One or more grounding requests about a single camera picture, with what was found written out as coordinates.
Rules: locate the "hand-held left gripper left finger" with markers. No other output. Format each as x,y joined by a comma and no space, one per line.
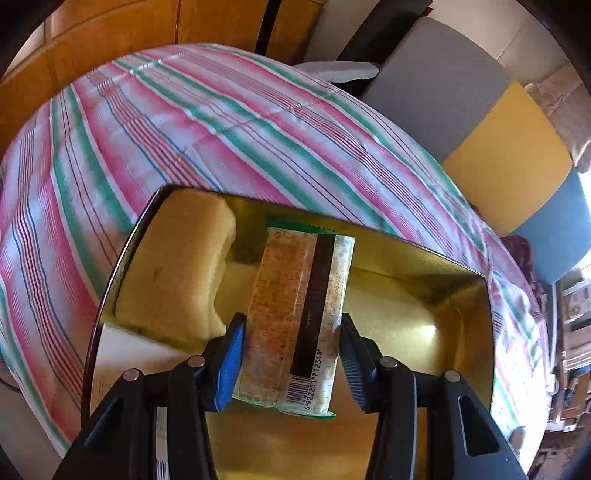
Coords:
228,364

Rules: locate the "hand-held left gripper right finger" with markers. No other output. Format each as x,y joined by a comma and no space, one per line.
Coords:
353,371

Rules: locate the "gold metal tin box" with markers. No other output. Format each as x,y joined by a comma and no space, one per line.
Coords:
415,314

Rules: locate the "green edged snack packet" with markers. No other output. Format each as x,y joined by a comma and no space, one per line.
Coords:
286,300

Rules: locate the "large yellow sponge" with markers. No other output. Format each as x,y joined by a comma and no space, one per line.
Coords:
175,277

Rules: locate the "maroon cloth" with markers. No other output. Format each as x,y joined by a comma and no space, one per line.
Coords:
521,258

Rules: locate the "wooden side table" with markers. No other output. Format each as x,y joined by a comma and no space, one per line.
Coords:
570,360

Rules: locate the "striped tablecloth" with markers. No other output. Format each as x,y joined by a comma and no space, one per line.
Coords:
184,115

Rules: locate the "grey yellow blue chair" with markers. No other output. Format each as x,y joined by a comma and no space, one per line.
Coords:
438,83

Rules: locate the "pink patterned curtain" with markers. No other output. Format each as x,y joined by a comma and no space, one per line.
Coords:
563,97

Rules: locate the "wooden wardrobe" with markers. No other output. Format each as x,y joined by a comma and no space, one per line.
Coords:
115,27

